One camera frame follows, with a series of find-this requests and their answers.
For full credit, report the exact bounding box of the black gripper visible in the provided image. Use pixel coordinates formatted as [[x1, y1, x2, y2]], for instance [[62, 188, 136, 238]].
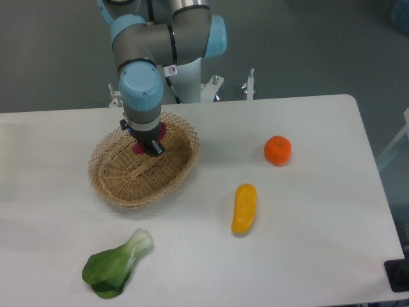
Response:
[[120, 119, 166, 157]]

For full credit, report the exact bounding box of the purple sweet potato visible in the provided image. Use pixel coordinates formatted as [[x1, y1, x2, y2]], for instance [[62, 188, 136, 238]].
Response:
[[132, 123, 167, 157]]

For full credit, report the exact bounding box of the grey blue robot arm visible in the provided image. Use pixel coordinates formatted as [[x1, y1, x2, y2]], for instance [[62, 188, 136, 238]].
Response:
[[97, 1, 228, 157]]

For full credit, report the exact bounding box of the oval wicker basket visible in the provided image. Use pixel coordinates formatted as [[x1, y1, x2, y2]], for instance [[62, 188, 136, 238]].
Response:
[[88, 112, 199, 208]]

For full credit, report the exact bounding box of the yellow pepper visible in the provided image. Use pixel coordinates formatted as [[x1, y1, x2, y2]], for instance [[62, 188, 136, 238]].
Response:
[[231, 184, 258, 236]]

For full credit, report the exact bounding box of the orange mandarin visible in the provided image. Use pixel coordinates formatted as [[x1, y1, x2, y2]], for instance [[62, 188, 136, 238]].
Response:
[[264, 136, 292, 166]]

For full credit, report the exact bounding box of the green bok choy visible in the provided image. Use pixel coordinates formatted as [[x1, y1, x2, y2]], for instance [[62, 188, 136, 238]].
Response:
[[81, 228, 153, 299]]

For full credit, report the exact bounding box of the black device at table edge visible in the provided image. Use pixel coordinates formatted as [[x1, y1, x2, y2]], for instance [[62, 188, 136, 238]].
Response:
[[384, 259, 408, 292]]

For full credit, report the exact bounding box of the black cable on pedestal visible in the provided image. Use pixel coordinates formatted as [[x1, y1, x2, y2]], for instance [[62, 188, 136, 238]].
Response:
[[164, 75, 183, 105]]

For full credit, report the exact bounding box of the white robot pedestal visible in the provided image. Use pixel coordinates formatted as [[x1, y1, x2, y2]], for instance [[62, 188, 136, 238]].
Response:
[[157, 58, 202, 105]]

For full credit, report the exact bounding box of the white clamp bracket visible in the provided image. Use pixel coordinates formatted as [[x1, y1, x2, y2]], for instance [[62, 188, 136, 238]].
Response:
[[241, 68, 256, 101]]

